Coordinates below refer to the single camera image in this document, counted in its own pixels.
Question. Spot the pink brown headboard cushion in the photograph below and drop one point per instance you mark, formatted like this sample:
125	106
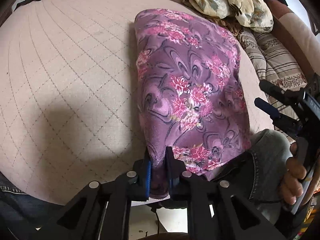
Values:
294	34

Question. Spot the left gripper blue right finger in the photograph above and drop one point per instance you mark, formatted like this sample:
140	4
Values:
174	170

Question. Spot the purple floral shirt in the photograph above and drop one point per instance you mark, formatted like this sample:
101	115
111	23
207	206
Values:
189	93

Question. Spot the pink quilted mattress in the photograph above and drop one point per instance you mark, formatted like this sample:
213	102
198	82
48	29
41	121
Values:
68	84

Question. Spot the striped brown pillow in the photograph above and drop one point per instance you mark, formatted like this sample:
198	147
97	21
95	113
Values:
274	63

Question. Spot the person's right hand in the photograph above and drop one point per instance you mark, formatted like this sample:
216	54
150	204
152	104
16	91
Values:
290	188

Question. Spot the beige floral blanket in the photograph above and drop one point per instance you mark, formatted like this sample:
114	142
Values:
252	14

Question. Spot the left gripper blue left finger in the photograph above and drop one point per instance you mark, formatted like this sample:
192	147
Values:
143	168

